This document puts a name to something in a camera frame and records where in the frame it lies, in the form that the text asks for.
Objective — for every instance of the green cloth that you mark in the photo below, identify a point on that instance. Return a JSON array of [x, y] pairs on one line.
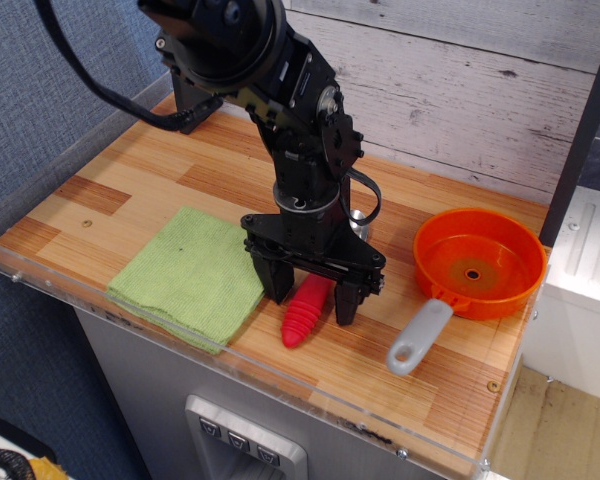
[[192, 279]]

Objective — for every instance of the orange pan grey handle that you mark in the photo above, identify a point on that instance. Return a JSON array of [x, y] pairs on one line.
[[470, 262]]

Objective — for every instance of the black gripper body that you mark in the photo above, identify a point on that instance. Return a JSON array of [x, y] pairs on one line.
[[320, 242]]

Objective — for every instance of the dark left post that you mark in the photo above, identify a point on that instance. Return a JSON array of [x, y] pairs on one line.
[[194, 100]]

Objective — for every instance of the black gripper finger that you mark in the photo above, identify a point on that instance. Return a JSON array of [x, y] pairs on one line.
[[276, 276], [348, 297]]

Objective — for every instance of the dark post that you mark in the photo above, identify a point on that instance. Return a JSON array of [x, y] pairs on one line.
[[194, 100], [573, 166]]

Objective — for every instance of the silver button panel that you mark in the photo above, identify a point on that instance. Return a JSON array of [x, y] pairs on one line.
[[233, 447]]

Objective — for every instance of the dark right post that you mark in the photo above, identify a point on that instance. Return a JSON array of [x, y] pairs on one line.
[[573, 166]]

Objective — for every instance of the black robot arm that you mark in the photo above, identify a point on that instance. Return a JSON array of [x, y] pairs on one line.
[[245, 53]]

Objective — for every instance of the white side cabinet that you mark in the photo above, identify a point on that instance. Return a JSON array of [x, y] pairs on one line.
[[563, 338]]

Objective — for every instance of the yellow object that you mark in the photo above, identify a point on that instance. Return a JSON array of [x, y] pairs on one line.
[[45, 469]]

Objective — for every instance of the clear acrylic guard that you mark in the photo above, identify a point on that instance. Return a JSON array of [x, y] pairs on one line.
[[84, 187]]

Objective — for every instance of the red handled metal spoon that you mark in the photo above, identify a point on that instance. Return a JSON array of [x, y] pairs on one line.
[[305, 309]]

